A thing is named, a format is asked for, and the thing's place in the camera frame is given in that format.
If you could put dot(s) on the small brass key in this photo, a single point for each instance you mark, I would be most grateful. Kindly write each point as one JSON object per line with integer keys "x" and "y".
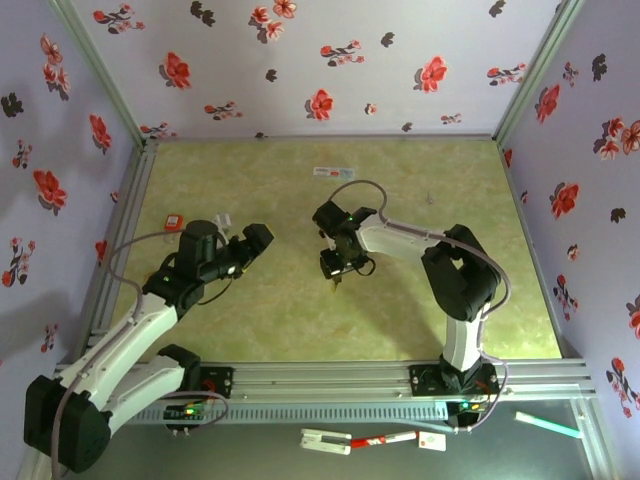
{"x": 334, "y": 289}

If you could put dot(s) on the small red padlock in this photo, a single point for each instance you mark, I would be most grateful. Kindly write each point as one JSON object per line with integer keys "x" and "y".
{"x": 173, "y": 220}

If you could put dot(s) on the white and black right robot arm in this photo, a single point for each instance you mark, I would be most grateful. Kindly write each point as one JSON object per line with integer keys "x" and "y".
{"x": 400, "y": 237}

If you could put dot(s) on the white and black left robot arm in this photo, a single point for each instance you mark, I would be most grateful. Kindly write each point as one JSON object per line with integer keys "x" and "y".
{"x": 125, "y": 330}

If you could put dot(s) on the white printed label sticker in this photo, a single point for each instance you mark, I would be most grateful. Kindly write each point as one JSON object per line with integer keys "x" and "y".
{"x": 333, "y": 173}

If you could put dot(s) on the small dark metal piece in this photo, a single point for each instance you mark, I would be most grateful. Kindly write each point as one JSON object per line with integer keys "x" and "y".
{"x": 429, "y": 198}

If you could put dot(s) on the green-lit left circuit board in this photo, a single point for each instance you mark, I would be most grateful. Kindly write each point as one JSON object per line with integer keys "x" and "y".
{"x": 187, "y": 412}

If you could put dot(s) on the green-lit circuit board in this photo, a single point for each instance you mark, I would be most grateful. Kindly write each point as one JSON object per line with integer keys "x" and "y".
{"x": 467, "y": 406}
{"x": 187, "y": 412}

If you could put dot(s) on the white plastic clip holder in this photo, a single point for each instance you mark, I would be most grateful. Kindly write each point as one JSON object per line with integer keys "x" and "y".
{"x": 325, "y": 441}

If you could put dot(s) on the red and white pen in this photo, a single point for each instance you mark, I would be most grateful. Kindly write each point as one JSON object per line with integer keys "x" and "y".
{"x": 382, "y": 440}

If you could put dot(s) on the green-lit right circuit board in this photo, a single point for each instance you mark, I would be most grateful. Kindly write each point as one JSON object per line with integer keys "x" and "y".
{"x": 467, "y": 406}

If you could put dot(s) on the white card with red logo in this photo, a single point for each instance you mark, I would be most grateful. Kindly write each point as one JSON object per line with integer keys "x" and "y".
{"x": 432, "y": 441}

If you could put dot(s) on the white and teal stick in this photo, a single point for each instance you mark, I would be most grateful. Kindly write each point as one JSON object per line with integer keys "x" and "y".
{"x": 547, "y": 425}

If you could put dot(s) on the thin aluminium table edge rail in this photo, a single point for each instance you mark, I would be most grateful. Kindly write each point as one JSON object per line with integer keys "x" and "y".
{"x": 325, "y": 136}

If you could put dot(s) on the aluminium table side rail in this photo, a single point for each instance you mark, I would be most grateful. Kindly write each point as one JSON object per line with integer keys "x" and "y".
{"x": 530, "y": 240}
{"x": 132, "y": 200}

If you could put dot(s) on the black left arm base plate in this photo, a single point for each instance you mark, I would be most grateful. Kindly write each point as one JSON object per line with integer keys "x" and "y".
{"x": 217, "y": 382}

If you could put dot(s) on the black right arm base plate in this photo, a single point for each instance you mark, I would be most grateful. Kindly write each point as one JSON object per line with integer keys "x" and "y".
{"x": 425, "y": 382}

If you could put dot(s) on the aluminium upright frame post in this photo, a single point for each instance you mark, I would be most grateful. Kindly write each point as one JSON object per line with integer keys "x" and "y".
{"x": 540, "y": 65}
{"x": 95, "y": 70}

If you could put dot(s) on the lower aluminium frame bar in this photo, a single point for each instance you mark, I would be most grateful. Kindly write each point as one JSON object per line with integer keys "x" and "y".
{"x": 595, "y": 440}

